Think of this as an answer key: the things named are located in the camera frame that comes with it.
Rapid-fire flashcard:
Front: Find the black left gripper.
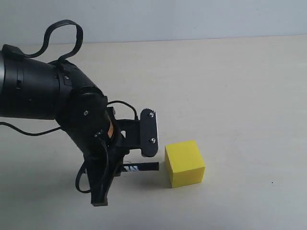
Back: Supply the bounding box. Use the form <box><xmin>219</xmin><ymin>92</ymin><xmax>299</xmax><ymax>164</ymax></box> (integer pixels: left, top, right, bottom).
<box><xmin>81</xmin><ymin>106</ymin><xmax>125</xmax><ymax>207</ymax></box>

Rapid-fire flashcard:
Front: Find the black and white marker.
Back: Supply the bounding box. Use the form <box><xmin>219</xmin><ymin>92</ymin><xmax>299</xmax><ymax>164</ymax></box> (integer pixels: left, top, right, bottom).
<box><xmin>123</xmin><ymin>162</ymin><xmax>159</xmax><ymax>172</ymax></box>

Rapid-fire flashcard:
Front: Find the yellow foam cube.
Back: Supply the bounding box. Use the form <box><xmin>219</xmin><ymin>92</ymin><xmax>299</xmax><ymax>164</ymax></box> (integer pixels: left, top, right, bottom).
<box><xmin>165</xmin><ymin>140</ymin><xmax>205</xmax><ymax>188</ymax></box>

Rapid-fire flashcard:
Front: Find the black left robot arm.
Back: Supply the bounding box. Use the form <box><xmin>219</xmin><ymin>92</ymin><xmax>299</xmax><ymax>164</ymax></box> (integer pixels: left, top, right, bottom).
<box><xmin>0</xmin><ymin>45</ymin><xmax>129</xmax><ymax>207</ymax></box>

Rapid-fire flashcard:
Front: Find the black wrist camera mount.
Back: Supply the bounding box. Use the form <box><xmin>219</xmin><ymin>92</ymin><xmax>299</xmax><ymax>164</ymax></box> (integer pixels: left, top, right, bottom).
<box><xmin>117</xmin><ymin>108</ymin><xmax>159</xmax><ymax>157</ymax></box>

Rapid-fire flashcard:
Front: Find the thin black camera cable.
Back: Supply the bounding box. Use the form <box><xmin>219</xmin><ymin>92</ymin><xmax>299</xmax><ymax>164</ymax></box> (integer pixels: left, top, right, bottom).
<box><xmin>0</xmin><ymin>100</ymin><xmax>139</xmax><ymax>193</ymax></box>

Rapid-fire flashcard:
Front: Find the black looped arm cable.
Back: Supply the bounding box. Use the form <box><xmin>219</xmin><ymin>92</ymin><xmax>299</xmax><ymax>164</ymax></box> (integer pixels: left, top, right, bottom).
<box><xmin>23</xmin><ymin>19</ymin><xmax>84</xmax><ymax>63</ymax></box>

